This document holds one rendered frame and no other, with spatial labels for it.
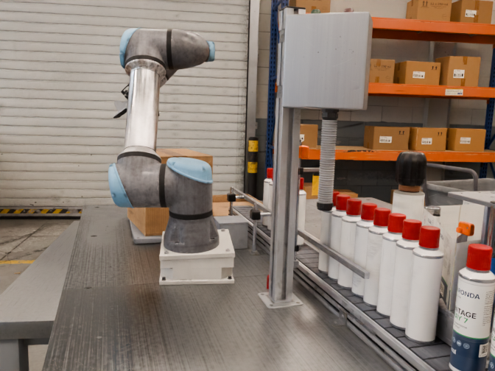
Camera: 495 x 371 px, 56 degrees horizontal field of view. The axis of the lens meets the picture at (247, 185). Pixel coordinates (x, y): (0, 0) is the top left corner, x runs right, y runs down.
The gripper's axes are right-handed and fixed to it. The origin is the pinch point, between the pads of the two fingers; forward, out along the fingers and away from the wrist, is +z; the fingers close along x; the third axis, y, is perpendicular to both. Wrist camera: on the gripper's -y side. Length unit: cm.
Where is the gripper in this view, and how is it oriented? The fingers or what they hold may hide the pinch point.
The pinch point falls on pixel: (121, 121)
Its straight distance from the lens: 186.1
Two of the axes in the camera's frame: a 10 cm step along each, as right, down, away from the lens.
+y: -5.4, -6.3, -5.6
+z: -6.3, 7.4, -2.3
